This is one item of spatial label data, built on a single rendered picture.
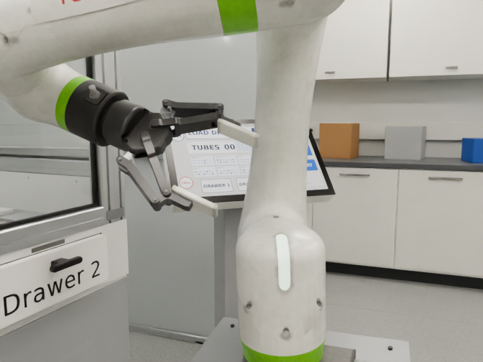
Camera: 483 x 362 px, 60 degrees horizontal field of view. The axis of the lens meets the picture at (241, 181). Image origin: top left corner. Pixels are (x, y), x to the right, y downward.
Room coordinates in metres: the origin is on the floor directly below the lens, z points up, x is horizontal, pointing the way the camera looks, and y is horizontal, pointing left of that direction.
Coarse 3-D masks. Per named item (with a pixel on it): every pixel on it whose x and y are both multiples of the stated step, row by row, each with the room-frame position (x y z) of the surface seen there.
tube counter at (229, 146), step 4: (224, 144) 1.32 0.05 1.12; (228, 144) 1.32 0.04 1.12; (232, 144) 1.33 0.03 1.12; (236, 144) 1.33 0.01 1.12; (240, 144) 1.34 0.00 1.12; (244, 144) 1.34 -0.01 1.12; (224, 148) 1.31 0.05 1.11; (228, 148) 1.31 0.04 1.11; (232, 148) 1.32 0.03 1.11; (236, 148) 1.32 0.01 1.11; (240, 148) 1.33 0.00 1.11; (244, 148) 1.33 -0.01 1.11; (248, 148) 1.34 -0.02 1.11
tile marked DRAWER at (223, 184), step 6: (204, 180) 1.21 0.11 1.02; (210, 180) 1.22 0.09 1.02; (216, 180) 1.22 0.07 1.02; (222, 180) 1.23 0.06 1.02; (228, 180) 1.23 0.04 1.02; (204, 186) 1.20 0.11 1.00; (210, 186) 1.20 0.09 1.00; (216, 186) 1.21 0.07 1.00; (222, 186) 1.21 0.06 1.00; (228, 186) 1.22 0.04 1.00; (204, 192) 1.18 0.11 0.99; (210, 192) 1.19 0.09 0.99
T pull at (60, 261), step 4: (76, 256) 0.83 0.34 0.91; (80, 256) 0.83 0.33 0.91; (56, 260) 0.81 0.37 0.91; (60, 260) 0.81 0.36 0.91; (64, 260) 0.81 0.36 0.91; (68, 260) 0.81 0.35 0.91; (72, 260) 0.81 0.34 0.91; (76, 260) 0.82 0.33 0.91; (80, 260) 0.83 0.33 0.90; (52, 264) 0.80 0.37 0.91; (56, 264) 0.78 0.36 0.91; (60, 264) 0.78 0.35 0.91; (64, 264) 0.79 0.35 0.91; (68, 264) 0.80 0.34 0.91; (72, 264) 0.81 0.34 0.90; (52, 268) 0.77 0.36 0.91; (56, 268) 0.77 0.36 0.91; (60, 268) 0.78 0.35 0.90; (64, 268) 0.79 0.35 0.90
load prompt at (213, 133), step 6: (246, 126) 1.39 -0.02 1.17; (252, 126) 1.40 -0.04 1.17; (192, 132) 1.32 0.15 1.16; (198, 132) 1.32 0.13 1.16; (204, 132) 1.33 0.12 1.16; (210, 132) 1.34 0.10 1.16; (216, 132) 1.34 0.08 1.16; (186, 138) 1.30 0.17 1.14; (192, 138) 1.30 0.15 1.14; (198, 138) 1.31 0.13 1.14; (204, 138) 1.31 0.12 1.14; (210, 138) 1.32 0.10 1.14; (216, 138) 1.33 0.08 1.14; (222, 138) 1.33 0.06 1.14; (228, 138) 1.34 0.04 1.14
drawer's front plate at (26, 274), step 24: (96, 240) 0.92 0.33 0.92; (24, 264) 0.75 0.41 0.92; (48, 264) 0.80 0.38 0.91; (96, 264) 0.92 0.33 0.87; (0, 288) 0.71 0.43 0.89; (24, 288) 0.75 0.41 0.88; (48, 288) 0.80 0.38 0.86; (72, 288) 0.85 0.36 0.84; (0, 312) 0.71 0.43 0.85; (24, 312) 0.75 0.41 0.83
